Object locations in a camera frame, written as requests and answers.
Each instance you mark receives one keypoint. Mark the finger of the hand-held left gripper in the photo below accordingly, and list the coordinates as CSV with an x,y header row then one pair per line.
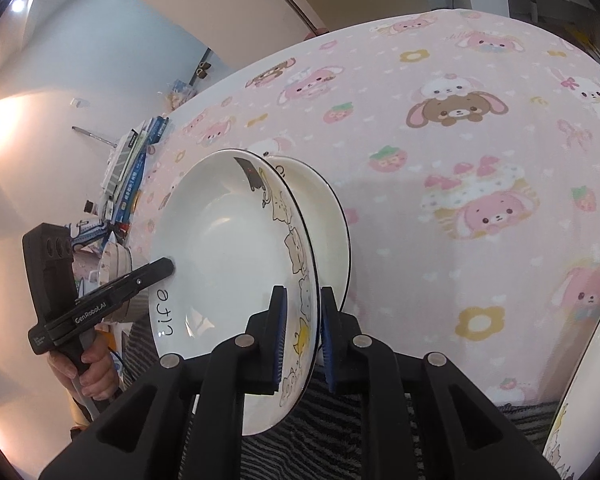
x,y
145,275

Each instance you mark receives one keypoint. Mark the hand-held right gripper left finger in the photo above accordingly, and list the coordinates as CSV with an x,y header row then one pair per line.
x,y
280,340

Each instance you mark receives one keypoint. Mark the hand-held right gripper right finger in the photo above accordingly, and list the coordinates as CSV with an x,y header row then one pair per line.
x,y
327,350

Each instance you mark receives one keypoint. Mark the white ribbed bowl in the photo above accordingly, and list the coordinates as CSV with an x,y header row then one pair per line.
x,y
122,260

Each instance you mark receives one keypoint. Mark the white cartoon print plate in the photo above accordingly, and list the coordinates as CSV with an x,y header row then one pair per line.
x,y
220,240
580,410

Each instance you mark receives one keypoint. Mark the plain white black-rimmed plate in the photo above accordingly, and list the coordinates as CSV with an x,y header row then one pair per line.
x,y
325,220

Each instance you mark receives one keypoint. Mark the person's left hand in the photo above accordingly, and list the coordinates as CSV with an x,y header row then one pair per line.
x,y
100,375

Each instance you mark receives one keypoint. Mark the stack of books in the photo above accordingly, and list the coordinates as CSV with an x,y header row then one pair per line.
x,y
132,187

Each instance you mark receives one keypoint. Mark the grey striped blanket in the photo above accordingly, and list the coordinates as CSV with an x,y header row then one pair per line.
x,y
305,445

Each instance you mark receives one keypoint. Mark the white flat box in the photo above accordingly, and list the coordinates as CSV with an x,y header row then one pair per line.
x,y
120,160

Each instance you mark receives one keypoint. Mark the printed plastic packet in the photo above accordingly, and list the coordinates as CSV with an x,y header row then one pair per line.
x,y
179,95

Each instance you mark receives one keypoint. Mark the brown slipper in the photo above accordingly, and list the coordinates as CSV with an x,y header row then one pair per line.
x,y
207,66
198,71

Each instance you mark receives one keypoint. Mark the ceiling spotlight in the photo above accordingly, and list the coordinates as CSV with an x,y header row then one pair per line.
x,y
17,5

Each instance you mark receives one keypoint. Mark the yellow floor item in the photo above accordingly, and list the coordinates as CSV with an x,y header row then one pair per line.
x,y
587,42

